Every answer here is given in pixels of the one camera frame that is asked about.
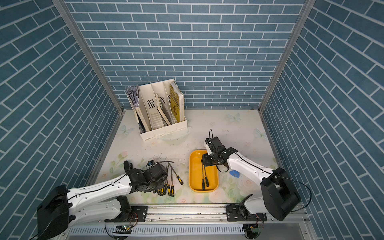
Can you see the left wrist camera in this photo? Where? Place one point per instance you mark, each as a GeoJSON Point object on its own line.
{"type": "Point", "coordinates": [150, 164]}

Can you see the file tool yellow black handle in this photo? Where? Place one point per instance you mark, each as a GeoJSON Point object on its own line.
{"type": "Point", "coordinates": [203, 179]}

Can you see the purple patterned booklet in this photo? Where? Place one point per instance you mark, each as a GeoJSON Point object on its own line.
{"type": "Point", "coordinates": [133, 95]}

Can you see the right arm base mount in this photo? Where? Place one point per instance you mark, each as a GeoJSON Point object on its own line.
{"type": "Point", "coordinates": [238, 213]}

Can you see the yellow book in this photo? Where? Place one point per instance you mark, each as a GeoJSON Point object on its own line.
{"type": "Point", "coordinates": [177, 102]}

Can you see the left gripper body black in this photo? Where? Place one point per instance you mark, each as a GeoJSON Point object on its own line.
{"type": "Point", "coordinates": [153, 185]}

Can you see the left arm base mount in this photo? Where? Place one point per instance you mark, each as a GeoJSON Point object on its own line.
{"type": "Point", "coordinates": [136, 214]}

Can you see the white file organizer rack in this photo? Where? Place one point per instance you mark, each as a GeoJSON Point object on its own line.
{"type": "Point", "coordinates": [154, 115]}

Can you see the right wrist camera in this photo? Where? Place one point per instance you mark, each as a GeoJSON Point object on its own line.
{"type": "Point", "coordinates": [209, 146]}

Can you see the yellow plastic tray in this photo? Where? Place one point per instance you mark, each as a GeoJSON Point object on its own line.
{"type": "Point", "coordinates": [195, 173]}

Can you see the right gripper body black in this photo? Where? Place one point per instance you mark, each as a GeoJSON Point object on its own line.
{"type": "Point", "coordinates": [210, 159]}

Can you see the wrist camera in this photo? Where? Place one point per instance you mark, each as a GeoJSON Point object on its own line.
{"type": "Point", "coordinates": [150, 164]}
{"type": "Point", "coordinates": [209, 146]}

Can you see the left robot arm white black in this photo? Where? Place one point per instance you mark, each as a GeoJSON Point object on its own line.
{"type": "Point", "coordinates": [63, 208]}

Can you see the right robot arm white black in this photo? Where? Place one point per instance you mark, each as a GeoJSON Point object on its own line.
{"type": "Point", "coordinates": [279, 193]}

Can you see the white cable duct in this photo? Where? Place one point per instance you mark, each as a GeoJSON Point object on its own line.
{"type": "Point", "coordinates": [158, 230]}

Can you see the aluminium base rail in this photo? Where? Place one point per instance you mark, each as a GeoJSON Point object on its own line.
{"type": "Point", "coordinates": [170, 214]}

